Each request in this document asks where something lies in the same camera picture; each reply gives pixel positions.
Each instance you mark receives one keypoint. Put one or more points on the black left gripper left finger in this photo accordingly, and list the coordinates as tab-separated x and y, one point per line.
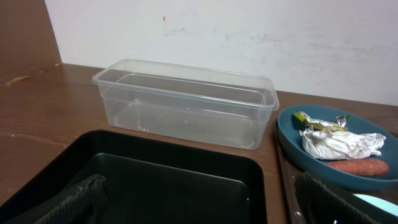
84	202

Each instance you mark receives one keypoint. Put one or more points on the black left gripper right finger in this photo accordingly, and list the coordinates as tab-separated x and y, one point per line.
322	203

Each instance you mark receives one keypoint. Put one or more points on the white paper napkin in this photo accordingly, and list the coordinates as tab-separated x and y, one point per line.
341	145

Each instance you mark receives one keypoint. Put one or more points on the light blue bowl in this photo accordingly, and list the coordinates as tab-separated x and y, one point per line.
380	203

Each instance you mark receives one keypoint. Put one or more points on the orange carrot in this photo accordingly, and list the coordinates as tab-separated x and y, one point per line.
362	167

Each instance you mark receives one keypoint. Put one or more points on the green yellow snack wrapper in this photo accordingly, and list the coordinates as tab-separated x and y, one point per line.
338	124

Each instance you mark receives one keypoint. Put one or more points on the dark brown serving tray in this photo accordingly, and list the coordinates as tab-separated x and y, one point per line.
289	173

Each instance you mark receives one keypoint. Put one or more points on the dark blue plate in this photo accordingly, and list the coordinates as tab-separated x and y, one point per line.
291	142

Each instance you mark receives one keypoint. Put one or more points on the black rectangular tray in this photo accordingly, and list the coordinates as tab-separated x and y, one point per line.
150	181

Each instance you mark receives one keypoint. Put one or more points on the clear plastic bin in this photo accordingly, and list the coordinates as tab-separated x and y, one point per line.
197	104

